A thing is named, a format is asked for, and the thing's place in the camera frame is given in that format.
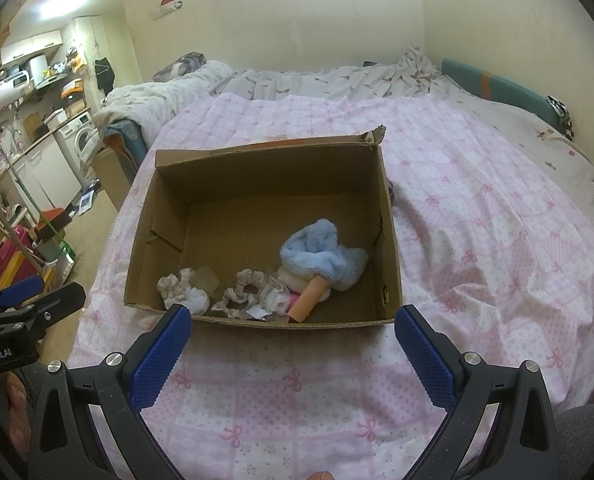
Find person's left hand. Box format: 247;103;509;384
0;374;32;461

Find cream soft cloth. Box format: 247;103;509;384
276;265;312;291

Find peach foam cylinder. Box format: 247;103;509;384
286;276;332;323

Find grey printed blanket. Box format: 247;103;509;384
99;47;445;131

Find large cardboard box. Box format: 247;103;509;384
93;147;132;211

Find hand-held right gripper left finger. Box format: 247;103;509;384
24;304;194;480

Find cream lace scrunchie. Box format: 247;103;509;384
157;269;198;306
212;269;270;318

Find white floor cabinets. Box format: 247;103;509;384
0;135;82;211

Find black hanging garment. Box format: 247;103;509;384
94;57;116;96

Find white water heater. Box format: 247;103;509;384
0;70;32;111

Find white printed bed sheet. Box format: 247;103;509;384
467;92;594;201

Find white wall cabinets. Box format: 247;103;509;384
0;30;64;67

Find white washing machine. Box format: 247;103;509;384
57;112;100;181

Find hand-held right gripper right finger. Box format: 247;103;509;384
394;304;560;480

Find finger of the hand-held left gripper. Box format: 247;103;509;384
0;274;46;318
0;282;86;343

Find green mop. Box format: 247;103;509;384
0;130;78;263

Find pink bow-print quilt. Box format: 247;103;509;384
69;92;594;480

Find grey trousers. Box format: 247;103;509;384
552;404;594;480

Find brown cardboard box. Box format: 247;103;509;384
123;125;402;330

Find pink suitcase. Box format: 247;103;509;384
0;225;35;291

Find light blue fluffy cloth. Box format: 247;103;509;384
280;218;369;292

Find grey patterned pillow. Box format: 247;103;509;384
152;51;208;82

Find black white checkered cloth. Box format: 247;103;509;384
547;95;576;139

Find teal orange folded blanket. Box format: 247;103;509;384
102;120;150;186

